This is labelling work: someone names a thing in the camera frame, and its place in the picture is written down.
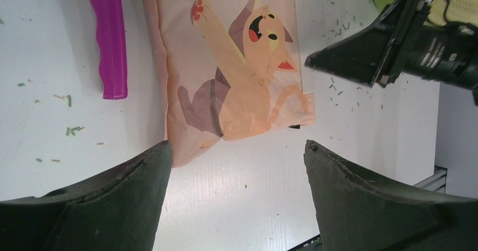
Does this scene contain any magenta plastic scoop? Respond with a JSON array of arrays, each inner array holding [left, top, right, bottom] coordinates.
[[90, 0, 128, 100]]

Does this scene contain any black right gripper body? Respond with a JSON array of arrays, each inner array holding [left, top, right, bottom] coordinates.
[[403, 26, 477, 104]]

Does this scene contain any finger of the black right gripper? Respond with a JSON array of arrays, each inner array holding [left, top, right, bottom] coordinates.
[[304, 0, 421, 87]]

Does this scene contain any pink cat litter bag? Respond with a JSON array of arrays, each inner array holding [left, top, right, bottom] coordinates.
[[143, 0, 315, 167]]

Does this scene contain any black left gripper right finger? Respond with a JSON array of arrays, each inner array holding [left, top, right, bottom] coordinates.
[[304, 140, 477, 250]]

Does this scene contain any aluminium front frame rail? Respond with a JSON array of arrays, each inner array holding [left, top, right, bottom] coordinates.
[[414, 166, 448, 193]]

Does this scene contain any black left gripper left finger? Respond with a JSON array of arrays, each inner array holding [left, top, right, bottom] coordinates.
[[1, 140, 172, 250]]

